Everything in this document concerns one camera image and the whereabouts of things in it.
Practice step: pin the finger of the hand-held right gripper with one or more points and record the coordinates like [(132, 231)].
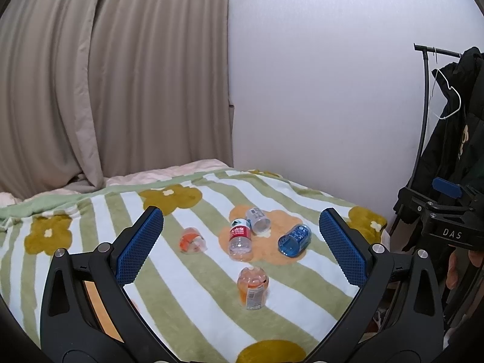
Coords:
[(447, 187), (416, 204)]

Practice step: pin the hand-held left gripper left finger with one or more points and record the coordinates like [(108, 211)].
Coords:
[(139, 247)]

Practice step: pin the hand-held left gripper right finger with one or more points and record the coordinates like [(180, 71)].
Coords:
[(343, 251)]

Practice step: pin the orange white label plastic cup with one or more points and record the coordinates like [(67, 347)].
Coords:
[(193, 240)]

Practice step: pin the grey label plastic cup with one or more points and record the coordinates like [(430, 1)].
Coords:
[(258, 219)]

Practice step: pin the red label plastic cup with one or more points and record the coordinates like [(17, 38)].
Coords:
[(240, 240)]

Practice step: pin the person's right hand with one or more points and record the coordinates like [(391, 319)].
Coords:
[(453, 270)]

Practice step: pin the black jacket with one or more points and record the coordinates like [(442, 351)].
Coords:
[(461, 147)]

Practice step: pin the green striped floral blanket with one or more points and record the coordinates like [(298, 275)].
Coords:
[(196, 302)]

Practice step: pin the pale pink bedsheet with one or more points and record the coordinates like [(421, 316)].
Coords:
[(170, 171)]

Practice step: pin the black clothes rack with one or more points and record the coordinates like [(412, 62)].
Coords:
[(426, 94)]

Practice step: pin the beige curtain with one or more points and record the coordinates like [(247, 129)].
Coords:
[(113, 83)]

